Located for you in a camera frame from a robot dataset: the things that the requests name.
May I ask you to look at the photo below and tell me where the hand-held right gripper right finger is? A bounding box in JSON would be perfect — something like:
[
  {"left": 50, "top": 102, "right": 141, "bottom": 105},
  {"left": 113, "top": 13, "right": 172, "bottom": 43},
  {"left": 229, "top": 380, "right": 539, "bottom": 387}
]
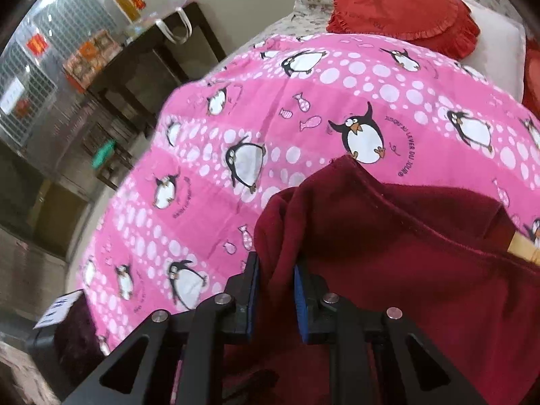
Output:
[{"left": 293, "top": 262, "right": 490, "bottom": 405}]

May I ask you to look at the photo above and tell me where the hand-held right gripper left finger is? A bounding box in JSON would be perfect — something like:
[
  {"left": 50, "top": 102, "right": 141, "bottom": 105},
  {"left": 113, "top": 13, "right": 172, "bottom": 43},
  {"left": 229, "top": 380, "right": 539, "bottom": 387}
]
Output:
[{"left": 63, "top": 251, "right": 261, "bottom": 405}]

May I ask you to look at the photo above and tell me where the dark red sweater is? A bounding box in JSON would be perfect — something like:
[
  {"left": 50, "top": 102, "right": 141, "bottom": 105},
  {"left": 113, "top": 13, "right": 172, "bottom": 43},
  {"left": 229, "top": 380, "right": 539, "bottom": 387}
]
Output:
[{"left": 223, "top": 154, "right": 540, "bottom": 405}]

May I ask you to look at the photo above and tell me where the green cloth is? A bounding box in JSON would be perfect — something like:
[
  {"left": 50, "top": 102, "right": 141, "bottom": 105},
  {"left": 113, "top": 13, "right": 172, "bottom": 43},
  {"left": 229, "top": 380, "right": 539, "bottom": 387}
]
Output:
[{"left": 93, "top": 139, "right": 117, "bottom": 169}]

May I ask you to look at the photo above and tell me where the dark wooden chair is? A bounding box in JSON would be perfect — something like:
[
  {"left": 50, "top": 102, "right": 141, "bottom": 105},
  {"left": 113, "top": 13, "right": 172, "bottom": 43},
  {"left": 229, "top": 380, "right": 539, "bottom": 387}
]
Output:
[{"left": 79, "top": 120, "right": 142, "bottom": 191}]

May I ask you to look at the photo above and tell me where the pink penguin print blanket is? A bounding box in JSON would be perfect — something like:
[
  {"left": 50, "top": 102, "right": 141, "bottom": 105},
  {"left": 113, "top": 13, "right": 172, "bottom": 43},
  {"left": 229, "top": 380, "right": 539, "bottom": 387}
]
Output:
[{"left": 78, "top": 34, "right": 540, "bottom": 359}]

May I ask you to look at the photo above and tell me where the dark wooden table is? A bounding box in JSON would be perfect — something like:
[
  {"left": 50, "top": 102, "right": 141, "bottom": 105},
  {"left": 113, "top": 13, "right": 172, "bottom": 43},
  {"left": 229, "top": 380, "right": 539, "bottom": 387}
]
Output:
[{"left": 84, "top": 2, "right": 227, "bottom": 136}]

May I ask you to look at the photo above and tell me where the white tote bag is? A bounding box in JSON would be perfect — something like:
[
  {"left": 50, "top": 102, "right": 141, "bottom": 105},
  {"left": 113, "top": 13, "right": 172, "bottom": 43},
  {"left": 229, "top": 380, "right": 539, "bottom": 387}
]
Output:
[{"left": 154, "top": 6, "right": 193, "bottom": 45}]

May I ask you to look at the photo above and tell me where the orange printed box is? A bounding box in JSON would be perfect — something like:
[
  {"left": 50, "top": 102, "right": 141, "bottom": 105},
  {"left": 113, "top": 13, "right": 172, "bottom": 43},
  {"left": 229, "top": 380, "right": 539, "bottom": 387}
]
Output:
[{"left": 63, "top": 29, "right": 126, "bottom": 92}]

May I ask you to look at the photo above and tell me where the red heart cushion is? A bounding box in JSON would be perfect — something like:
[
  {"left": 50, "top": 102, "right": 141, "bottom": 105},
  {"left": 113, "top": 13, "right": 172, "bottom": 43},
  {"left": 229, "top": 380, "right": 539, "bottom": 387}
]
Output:
[
  {"left": 522, "top": 40, "right": 540, "bottom": 115},
  {"left": 326, "top": 0, "right": 481, "bottom": 60}
]

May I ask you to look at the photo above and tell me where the frosted glass door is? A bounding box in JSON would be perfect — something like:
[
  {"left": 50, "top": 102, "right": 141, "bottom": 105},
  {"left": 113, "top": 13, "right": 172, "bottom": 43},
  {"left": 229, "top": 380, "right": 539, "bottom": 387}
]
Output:
[{"left": 0, "top": 0, "right": 141, "bottom": 146}]

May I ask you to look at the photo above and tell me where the white pillow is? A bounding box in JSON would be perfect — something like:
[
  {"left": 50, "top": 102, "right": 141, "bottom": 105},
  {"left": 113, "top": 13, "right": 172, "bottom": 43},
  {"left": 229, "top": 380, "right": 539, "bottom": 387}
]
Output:
[{"left": 453, "top": 0, "right": 528, "bottom": 99}]

